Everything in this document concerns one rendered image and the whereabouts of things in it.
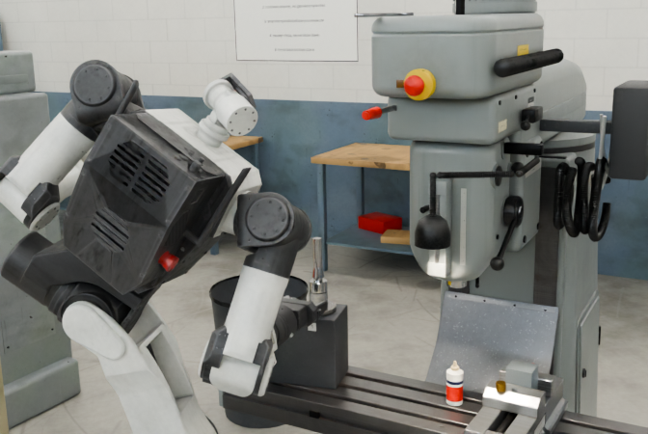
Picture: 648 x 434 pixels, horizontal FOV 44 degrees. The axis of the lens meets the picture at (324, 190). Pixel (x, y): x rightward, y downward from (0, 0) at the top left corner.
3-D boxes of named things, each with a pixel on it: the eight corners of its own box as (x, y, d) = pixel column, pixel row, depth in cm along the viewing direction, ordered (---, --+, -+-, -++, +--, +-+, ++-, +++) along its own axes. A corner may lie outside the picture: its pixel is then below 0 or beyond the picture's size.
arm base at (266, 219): (279, 261, 140) (300, 200, 142) (214, 239, 144) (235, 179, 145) (300, 270, 155) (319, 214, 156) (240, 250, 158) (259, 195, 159)
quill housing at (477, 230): (488, 290, 172) (492, 143, 165) (399, 278, 181) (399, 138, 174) (512, 266, 188) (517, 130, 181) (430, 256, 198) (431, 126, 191)
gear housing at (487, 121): (496, 146, 161) (497, 96, 159) (385, 140, 172) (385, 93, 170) (537, 124, 190) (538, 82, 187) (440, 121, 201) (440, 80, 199)
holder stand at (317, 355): (336, 390, 203) (335, 315, 199) (256, 380, 210) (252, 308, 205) (348, 369, 214) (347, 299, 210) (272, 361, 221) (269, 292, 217)
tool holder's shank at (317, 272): (321, 283, 203) (320, 240, 200) (310, 281, 204) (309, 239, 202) (326, 279, 206) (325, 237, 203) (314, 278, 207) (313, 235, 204)
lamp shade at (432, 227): (416, 250, 158) (416, 219, 157) (413, 239, 165) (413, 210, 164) (452, 249, 158) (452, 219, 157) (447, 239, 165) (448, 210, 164)
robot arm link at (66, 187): (84, 204, 178) (19, 243, 163) (51, 174, 179) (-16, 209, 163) (100, 174, 172) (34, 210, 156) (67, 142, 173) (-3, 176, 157)
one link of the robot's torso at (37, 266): (-13, 284, 161) (26, 215, 157) (22, 265, 174) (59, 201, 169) (101, 364, 161) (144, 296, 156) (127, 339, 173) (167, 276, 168)
